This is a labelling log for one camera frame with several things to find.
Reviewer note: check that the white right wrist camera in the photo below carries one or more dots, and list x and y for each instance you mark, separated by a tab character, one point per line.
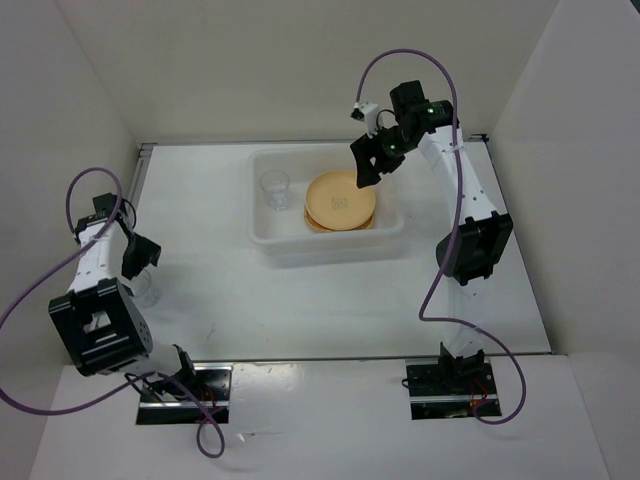
367	113

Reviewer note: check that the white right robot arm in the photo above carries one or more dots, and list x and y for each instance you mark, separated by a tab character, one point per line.
319	311

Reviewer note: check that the yellow bear plate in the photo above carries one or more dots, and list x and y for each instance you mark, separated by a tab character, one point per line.
334	193
338	224

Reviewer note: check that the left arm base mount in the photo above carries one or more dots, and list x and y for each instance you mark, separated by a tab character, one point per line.
162	403

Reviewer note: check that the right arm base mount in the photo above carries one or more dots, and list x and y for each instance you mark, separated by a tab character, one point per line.
430	398

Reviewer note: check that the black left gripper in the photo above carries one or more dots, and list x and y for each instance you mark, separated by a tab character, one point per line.
148	252

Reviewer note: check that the translucent plastic bin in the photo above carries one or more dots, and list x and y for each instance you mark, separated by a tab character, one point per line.
287	235

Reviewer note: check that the clear plastic cup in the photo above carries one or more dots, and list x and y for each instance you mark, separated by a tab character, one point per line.
275	187
146	293

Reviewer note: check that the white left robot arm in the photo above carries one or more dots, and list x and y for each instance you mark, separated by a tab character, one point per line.
166	362

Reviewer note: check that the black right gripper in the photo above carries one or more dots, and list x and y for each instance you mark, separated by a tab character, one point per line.
364	149

